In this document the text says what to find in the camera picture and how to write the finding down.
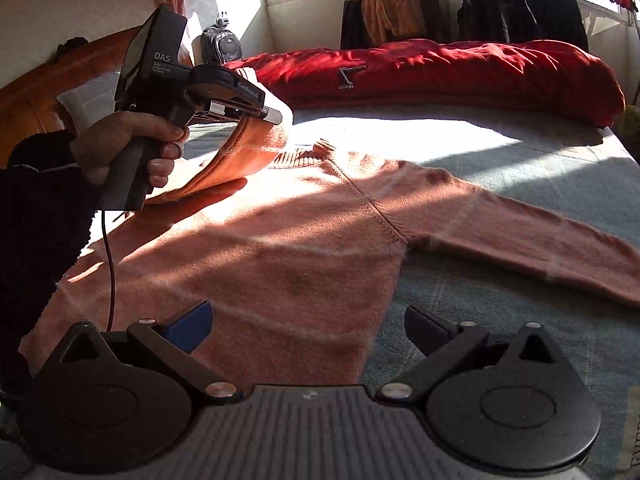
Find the black jacket with round patch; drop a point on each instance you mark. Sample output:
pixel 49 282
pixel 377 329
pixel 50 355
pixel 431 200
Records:
pixel 487 5

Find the grey backpack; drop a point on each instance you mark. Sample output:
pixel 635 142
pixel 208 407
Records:
pixel 225 45

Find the person's left forearm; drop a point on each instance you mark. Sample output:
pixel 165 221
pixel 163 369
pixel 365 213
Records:
pixel 35 235

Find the dark cloth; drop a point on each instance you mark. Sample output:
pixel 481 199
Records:
pixel 71 46

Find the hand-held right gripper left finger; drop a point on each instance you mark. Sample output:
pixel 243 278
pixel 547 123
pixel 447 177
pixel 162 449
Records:
pixel 192 327

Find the red duvet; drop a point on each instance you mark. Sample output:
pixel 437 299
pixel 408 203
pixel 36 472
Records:
pixel 450 70

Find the wooden headboard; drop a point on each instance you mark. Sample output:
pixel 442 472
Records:
pixel 35 105

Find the person's left hand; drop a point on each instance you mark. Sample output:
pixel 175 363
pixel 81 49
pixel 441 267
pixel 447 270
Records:
pixel 115 132

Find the grey metal tool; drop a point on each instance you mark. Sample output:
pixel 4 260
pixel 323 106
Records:
pixel 347 77

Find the grey plaid pillow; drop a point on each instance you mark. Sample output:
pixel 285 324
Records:
pixel 90 102

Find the orange garment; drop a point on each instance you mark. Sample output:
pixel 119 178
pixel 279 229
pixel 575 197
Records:
pixel 395 17

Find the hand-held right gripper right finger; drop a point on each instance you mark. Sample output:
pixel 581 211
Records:
pixel 425 327

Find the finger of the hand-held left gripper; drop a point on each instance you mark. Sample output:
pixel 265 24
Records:
pixel 270 114

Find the orange knit sweater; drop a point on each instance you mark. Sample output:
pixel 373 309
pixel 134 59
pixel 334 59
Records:
pixel 300 240

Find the dark chair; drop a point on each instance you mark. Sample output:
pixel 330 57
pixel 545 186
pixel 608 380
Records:
pixel 350 25

